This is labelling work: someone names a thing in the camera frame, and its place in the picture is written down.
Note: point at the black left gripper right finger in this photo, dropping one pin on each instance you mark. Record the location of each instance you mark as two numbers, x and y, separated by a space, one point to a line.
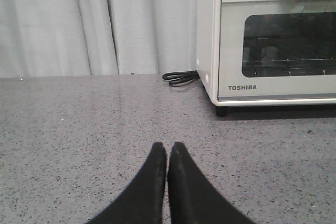
192 198

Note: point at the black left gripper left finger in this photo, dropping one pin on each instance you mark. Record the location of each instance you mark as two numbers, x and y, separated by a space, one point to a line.
142 199

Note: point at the toaster oven glass door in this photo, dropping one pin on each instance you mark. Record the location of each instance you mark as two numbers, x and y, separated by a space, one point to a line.
276 49

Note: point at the white Toshiba toaster oven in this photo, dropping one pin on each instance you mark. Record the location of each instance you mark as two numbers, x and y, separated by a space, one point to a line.
207 62

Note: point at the grey curtain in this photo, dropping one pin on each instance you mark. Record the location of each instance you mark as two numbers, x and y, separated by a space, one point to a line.
41 38

